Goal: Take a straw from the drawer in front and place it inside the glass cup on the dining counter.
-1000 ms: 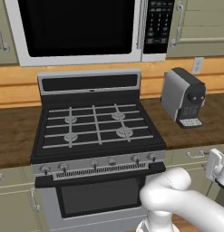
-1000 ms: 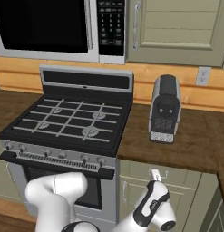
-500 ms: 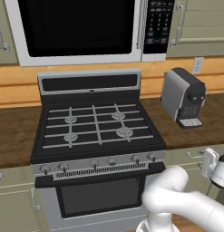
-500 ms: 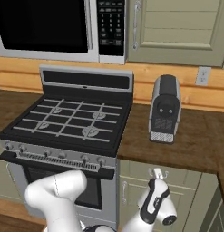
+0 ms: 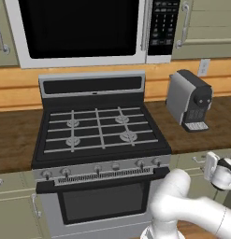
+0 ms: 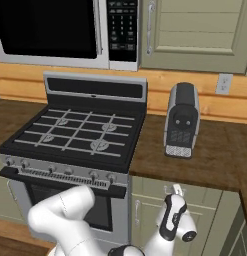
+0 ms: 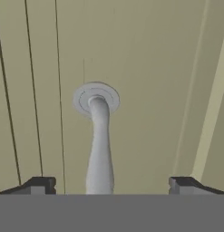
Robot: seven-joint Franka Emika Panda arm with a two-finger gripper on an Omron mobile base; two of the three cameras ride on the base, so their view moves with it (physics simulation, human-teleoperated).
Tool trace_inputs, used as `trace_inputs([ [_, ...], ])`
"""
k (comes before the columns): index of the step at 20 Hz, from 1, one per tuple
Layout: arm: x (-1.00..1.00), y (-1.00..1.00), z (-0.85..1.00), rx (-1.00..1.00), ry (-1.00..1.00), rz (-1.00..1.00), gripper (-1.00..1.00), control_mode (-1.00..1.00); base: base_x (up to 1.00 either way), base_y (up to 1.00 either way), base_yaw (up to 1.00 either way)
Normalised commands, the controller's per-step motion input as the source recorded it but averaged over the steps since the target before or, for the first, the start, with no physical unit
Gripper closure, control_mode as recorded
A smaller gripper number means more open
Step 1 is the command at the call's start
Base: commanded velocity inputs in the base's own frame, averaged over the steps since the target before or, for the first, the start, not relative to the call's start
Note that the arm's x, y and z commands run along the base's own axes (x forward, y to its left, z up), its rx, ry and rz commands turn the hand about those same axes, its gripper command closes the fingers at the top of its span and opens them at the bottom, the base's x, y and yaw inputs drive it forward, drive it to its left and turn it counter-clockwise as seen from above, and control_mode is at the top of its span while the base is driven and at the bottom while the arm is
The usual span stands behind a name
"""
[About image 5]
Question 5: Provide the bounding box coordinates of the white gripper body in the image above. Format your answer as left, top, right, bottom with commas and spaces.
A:
203, 151, 220, 182

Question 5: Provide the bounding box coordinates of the green drawer front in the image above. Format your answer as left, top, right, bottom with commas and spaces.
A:
0, 172, 37, 196
168, 148, 231, 176

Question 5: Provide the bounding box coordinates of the green base cupboard door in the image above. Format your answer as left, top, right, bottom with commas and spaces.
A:
181, 173, 231, 211
0, 193, 48, 239

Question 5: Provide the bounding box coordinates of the grey and black coffee machine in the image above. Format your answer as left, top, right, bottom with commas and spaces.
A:
165, 68, 214, 134

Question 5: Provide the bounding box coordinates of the silver and black stove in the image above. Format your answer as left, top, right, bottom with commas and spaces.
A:
30, 70, 173, 239

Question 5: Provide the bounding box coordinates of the oven door with window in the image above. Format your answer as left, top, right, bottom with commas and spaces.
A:
35, 167, 171, 239

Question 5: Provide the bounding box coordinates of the white microwave oven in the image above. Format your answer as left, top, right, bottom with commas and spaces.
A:
4, 0, 182, 70

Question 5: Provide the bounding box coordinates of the microwave door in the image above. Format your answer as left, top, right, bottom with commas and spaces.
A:
5, 0, 148, 69

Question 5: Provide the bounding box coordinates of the white wall socket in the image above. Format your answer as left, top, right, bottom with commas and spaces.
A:
197, 58, 211, 77

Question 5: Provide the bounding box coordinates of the green wall cupboard door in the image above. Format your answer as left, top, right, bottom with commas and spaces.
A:
171, 0, 231, 61
0, 0, 21, 67

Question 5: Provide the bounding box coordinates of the silver cupboard handle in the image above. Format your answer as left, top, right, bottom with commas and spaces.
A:
175, 0, 192, 49
0, 2, 11, 56
30, 192, 43, 219

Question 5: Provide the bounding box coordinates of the silver microwave door handle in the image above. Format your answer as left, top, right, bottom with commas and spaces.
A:
140, 0, 153, 52

